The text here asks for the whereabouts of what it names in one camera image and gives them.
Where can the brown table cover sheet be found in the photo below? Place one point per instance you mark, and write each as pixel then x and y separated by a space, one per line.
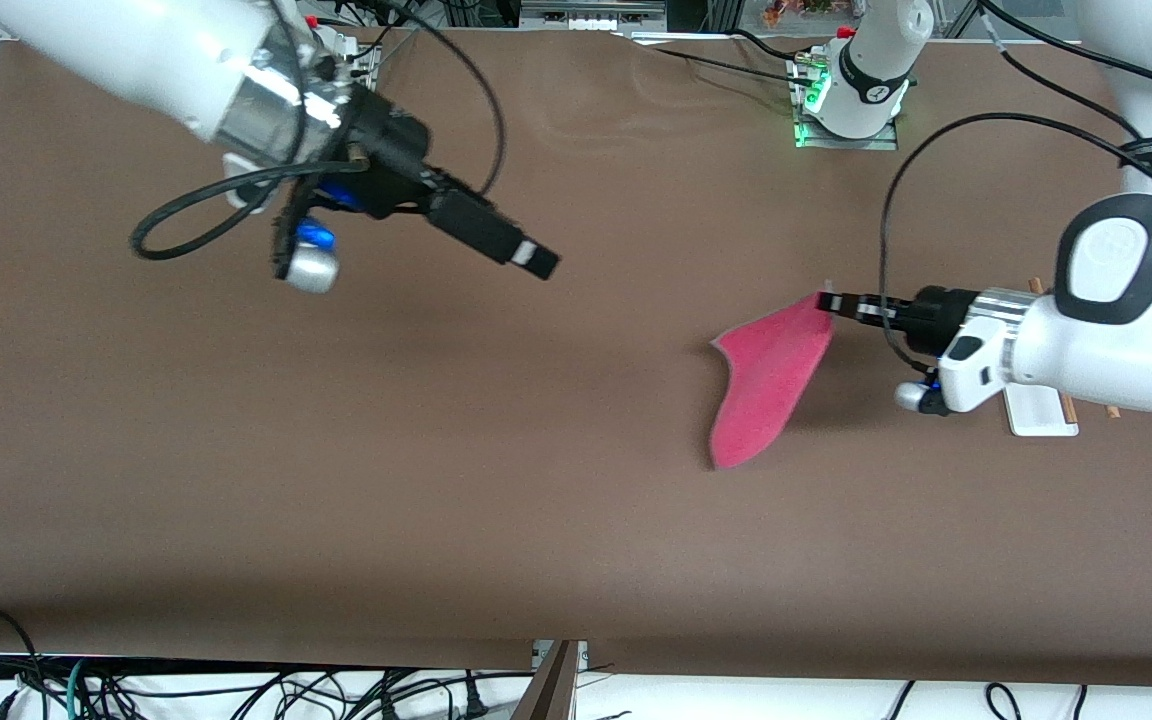
pixel 576 500

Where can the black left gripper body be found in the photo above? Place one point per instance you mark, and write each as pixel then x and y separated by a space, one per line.
pixel 936 312

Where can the black power plug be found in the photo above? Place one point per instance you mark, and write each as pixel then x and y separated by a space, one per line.
pixel 474 700

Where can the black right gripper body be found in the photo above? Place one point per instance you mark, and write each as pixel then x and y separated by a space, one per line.
pixel 391 140

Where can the white rack with wooden bars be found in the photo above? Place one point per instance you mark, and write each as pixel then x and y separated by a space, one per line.
pixel 1036 415

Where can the pink and grey towel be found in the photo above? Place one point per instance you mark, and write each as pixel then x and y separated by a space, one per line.
pixel 766 390

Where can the aluminium table frame profile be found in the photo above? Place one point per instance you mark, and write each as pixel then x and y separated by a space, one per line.
pixel 551 690

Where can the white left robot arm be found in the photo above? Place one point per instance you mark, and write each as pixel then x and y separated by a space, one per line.
pixel 1086 350

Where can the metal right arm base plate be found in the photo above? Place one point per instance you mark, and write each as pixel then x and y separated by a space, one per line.
pixel 370 62

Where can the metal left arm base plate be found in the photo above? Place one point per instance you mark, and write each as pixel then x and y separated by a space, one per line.
pixel 886 140

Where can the white power strip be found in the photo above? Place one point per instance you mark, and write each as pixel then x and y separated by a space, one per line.
pixel 591 22

